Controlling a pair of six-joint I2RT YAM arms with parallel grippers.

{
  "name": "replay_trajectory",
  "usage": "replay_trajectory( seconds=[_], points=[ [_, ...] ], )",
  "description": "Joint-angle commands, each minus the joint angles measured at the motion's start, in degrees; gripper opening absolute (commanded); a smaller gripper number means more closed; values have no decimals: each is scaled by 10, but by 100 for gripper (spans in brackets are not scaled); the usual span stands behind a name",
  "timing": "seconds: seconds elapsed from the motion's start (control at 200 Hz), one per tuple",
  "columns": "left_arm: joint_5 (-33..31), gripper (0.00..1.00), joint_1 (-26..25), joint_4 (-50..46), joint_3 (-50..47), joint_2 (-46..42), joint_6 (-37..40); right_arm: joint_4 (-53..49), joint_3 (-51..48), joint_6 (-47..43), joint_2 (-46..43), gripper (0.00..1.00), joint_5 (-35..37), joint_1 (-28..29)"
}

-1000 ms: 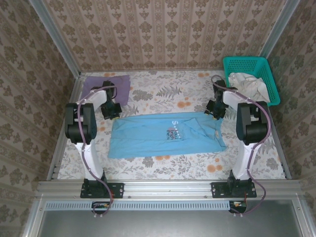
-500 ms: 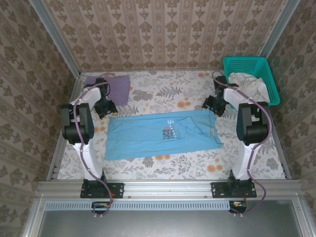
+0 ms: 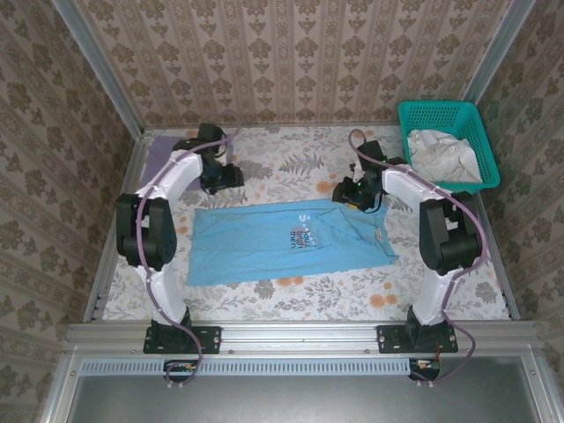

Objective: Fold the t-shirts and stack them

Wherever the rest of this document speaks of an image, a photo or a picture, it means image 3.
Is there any aluminium mounting rail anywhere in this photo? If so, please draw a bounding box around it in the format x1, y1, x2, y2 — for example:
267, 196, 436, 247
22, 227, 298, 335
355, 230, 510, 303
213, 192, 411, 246
63, 320, 541, 353

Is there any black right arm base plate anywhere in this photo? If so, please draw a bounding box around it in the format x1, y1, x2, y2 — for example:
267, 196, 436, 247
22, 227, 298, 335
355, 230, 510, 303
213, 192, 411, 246
376, 324, 459, 355

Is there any grey metal panel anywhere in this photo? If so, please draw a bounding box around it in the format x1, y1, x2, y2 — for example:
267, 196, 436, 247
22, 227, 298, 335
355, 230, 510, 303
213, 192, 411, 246
39, 356, 564, 423

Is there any floral patterned tablecloth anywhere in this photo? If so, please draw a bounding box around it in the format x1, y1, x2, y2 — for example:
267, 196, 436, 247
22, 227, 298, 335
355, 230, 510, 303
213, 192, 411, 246
101, 125, 512, 322

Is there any crumpled white t-shirt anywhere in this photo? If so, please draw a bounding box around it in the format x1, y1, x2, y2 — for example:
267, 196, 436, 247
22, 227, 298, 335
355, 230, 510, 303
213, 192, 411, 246
405, 128, 484, 184

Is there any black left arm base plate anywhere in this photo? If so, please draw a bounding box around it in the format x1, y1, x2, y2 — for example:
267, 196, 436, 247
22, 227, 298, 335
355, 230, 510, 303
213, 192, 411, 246
143, 324, 223, 355

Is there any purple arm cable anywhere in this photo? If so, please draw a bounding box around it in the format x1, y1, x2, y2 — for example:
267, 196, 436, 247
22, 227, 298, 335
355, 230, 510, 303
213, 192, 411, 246
136, 127, 241, 391
347, 129, 488, 389

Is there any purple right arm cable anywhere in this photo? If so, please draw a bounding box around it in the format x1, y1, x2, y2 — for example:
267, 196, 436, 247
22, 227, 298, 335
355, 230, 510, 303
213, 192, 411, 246
347, 129, 488, 389

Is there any light blue t-shirt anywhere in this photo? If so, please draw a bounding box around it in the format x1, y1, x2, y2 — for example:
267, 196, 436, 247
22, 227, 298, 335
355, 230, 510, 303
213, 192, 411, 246
187, 197, 397, 286

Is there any aluminium frame post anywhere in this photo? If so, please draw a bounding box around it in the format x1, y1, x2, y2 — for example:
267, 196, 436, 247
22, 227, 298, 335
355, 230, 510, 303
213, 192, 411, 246
462, 0, 537, 105
52, 0, 146, 136

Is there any white slotted cable duct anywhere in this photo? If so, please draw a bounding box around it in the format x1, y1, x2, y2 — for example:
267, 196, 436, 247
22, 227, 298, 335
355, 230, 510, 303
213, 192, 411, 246
81, 357, 435, 376

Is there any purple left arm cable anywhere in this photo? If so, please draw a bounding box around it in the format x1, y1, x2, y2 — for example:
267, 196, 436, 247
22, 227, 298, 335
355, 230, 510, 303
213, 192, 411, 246
136, 127, 241, 391

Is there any folded purple t-shirt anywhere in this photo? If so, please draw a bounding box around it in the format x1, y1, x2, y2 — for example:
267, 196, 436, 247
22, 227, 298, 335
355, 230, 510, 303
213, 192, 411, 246
141, 134, 202, 191

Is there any teal plastic basket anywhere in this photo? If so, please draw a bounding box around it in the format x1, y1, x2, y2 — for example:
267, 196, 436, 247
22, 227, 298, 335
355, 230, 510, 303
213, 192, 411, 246
397, 100, 502, 196

